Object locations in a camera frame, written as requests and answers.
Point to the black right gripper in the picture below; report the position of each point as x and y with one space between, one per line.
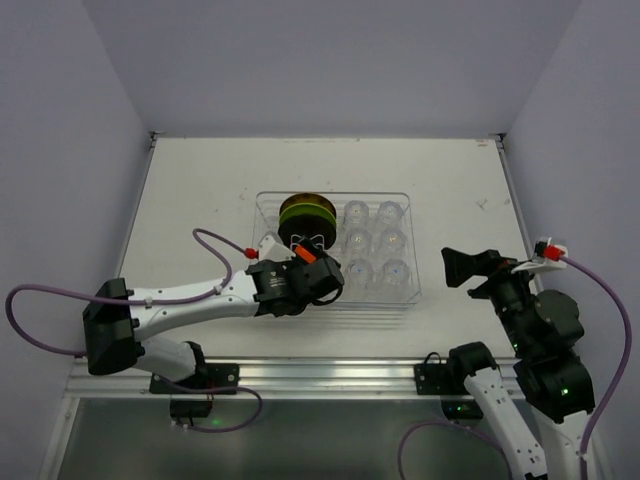
486 271

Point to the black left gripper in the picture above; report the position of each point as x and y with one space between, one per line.
322 272

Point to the orange plastic bowl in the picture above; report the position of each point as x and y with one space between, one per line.
304 254

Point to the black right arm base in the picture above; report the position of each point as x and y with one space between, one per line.
432 376

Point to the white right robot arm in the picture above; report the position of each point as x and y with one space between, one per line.
542 329

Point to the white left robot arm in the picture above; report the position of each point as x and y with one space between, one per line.
124 328

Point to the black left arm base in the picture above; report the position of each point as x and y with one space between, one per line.
220 377

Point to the clear plastic dish rack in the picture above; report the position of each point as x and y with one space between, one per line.
266 222

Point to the black plate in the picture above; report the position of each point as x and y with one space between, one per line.
320 233

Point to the green plate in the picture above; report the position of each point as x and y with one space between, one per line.
308 210

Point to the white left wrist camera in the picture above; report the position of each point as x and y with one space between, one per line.
269 248

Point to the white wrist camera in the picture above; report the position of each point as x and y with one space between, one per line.
269 248
548 255

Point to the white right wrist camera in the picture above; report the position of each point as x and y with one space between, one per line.
548 255

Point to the aluminium mounting rail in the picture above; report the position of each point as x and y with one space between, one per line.
275 378

